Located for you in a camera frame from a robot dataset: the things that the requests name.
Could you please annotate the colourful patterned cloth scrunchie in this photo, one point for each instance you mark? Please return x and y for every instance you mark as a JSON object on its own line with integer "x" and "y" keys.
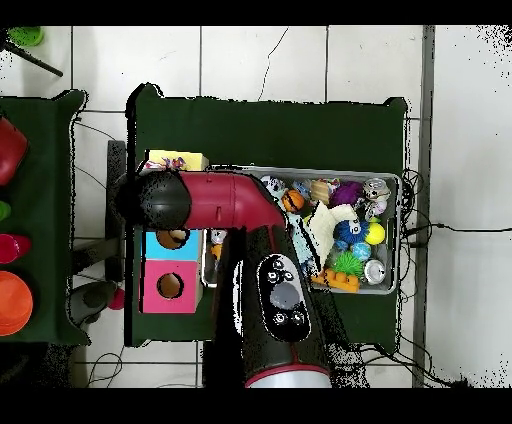
{"x": 170, "y": 163}

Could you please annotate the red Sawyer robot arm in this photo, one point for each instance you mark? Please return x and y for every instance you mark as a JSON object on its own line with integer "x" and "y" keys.
{"x": 224, "y": 204}

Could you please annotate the silver mesh bin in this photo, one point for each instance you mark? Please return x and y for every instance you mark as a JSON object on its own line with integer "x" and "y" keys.
{"x": 344, "y": 171}

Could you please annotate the wooden box with three holes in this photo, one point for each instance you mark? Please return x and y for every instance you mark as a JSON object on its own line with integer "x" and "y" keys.
{"x": 172, "y": 304}

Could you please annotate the black and white soccer ball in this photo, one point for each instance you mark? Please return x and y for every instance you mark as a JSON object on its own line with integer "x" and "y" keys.
{"x": 274, "y": 184}

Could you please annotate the small orange basketball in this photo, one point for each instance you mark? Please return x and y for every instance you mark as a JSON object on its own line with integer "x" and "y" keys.
{"x": 294, "y": 201}

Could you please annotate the mint green cloth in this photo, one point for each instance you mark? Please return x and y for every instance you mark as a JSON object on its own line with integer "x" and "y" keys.
{"x": 304, "y": 248}

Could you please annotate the cream cloth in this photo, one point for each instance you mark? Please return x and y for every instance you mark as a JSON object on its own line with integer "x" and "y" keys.
{"x": 326, "y": 228}

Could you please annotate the dark green table cloth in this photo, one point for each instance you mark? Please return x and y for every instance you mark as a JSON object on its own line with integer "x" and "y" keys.
{"x": 44, "y": 160}
{"x": 260, "y": 136}

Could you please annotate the purple spiky ball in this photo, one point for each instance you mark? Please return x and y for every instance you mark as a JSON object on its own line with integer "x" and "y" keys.
{"x": 348, "y": 192}

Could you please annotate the long orange toy brick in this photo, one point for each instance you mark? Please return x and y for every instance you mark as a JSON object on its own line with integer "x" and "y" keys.
{"x": 338, "y": 282}

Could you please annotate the black metal stand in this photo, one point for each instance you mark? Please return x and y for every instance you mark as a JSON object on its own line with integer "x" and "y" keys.
{"x": 116, "y": 160}

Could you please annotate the grey rounded device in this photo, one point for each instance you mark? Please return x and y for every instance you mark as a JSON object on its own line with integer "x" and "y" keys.
{"x": 92, "y": 300}

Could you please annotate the pink cup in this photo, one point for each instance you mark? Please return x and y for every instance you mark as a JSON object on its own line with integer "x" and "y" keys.
{"x": 10, "y": 248}

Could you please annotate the red rounded container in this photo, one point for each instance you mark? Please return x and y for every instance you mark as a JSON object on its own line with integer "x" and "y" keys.
{"x": 12, "y": 152}

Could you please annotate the small green ball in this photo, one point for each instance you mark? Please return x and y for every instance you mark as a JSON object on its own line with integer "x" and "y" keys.
{"x": 3, "y": 210}

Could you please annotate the orange round disc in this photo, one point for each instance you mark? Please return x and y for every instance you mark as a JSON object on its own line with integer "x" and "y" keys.
{"x": 14, "y": 304}

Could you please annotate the black rod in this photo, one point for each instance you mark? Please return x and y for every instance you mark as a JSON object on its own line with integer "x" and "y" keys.
{"x": 36, "y": 62}

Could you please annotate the green round object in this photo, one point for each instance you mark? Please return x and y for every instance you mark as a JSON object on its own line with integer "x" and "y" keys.
{"x": 26, "y": 36}

